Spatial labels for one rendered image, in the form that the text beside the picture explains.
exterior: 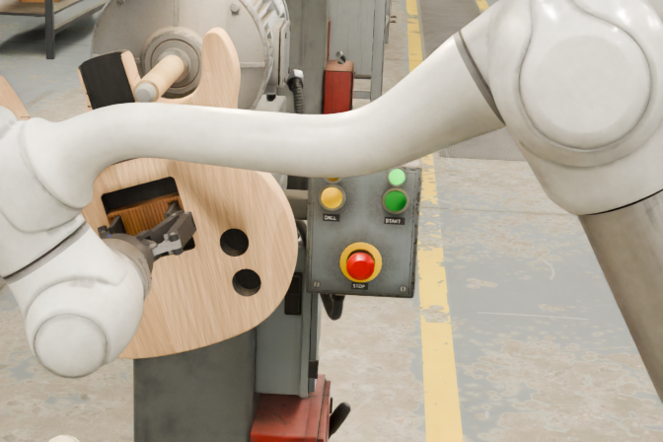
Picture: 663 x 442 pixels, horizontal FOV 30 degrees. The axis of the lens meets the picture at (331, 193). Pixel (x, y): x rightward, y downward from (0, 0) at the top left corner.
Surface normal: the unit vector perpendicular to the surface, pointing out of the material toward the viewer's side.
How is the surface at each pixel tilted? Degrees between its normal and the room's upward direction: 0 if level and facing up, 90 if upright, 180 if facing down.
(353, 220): 90
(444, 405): 0
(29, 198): 90
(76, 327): 82
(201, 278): 88
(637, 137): 117
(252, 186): 88
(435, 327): 0
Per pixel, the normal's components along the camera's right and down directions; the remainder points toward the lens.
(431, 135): -0.04, 0.66
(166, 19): -0.08, 0.15
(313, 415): 0.04, -0.96
